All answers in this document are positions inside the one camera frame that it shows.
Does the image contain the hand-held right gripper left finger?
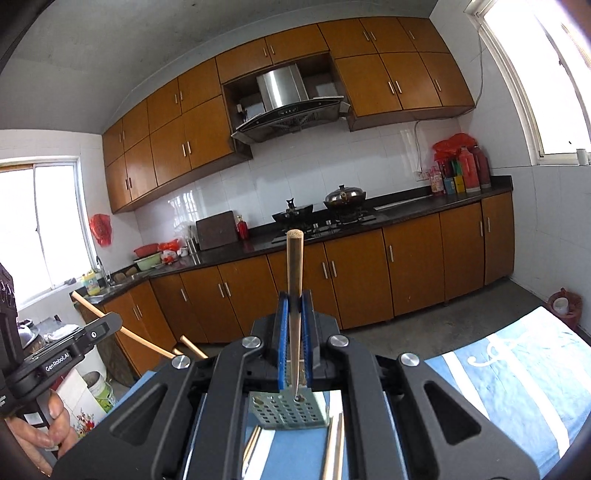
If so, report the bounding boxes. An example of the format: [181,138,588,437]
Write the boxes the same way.
[48,292,291,480]

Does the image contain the black wok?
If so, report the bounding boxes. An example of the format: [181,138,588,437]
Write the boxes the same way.
[271,198,315,225]

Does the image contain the black kitchen countertop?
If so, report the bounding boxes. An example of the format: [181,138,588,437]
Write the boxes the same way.
[69,175,514,305]

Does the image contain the brown wooden cabinets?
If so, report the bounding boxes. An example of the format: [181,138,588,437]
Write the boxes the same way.
[102,17,476,214]
[99,191,515,374]

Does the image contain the red plastic bag over bottles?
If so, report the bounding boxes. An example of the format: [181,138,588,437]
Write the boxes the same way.
[433,133,476,160]

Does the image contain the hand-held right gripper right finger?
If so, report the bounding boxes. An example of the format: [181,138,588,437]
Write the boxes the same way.
[300,291,541,480]

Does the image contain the dark red thermos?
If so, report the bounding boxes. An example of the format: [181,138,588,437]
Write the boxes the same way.
[472,144,491,189]

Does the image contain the green perforated utensil holder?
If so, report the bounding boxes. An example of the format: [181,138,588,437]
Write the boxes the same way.
[247,388,329,432]

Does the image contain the dark metal pot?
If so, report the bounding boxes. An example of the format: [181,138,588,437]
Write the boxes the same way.
[16,318,42,347]

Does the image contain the sliding window with white frame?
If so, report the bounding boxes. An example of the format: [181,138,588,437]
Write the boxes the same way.
[464,0,591,162]
[0,157,90,310]

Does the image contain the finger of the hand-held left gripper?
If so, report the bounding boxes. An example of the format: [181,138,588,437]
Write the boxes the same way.
[74,313,123,352]

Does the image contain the single wooden chopstick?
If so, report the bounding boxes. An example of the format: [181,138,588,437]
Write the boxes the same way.
[71,291,185,361]
[179,335,209,360]
[285,229,304,400]

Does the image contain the brown wooden upper cabinets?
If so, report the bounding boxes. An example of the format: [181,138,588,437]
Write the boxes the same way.
[102,17,476,214]

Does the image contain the black gas stove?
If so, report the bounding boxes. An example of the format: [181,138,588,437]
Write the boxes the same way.
[271,208,377,244]

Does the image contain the brown wooden lower cabinets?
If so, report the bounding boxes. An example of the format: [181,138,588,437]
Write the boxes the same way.
[99,191,515,374]

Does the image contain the steel range hood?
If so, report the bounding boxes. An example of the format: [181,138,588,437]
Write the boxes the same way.
[231,65,351,145]

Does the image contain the row of wooden chopsticks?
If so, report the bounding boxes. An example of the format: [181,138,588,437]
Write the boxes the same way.
[242,413,345,480]

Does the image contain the dark pot with lid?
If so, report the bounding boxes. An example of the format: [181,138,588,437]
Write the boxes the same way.
[323,185,367,210]

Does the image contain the white paint bucket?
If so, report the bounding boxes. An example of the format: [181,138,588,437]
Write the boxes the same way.
[85,371,116,414]

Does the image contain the white wall cable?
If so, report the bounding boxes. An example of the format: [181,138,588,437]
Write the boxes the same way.
[413,37,485,174]

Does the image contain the blue striped tablecloth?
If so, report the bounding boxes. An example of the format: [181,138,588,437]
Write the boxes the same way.
[111,305,591,480]

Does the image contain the crumpled red plastic bag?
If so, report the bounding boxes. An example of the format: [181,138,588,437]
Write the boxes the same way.
[158,240,181,265]

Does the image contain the dark wooden cutting board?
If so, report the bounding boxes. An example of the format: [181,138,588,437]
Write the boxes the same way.
[196,211,239,251]

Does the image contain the red plastic bag on hook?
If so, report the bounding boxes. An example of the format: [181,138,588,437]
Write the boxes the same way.
[90,213,113,247]

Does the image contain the person's left hand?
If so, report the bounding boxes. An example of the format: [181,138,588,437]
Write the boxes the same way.
[2,390,79,476]

